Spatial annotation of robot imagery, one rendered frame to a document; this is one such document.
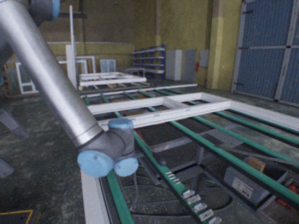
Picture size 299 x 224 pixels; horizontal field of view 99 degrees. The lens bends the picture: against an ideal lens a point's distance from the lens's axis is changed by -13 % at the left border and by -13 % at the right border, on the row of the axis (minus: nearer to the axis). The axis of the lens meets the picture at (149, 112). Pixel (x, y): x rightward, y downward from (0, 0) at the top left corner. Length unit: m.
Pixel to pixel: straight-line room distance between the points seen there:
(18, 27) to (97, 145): 0.35
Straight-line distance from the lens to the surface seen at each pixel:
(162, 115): 1.11
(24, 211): 1.47
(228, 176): 1.05
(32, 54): 0.45
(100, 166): 0.40
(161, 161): 0.65
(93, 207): 0.47
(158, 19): 13.36
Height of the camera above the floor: 1.30
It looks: 19 degrees down
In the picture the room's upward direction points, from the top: straight up
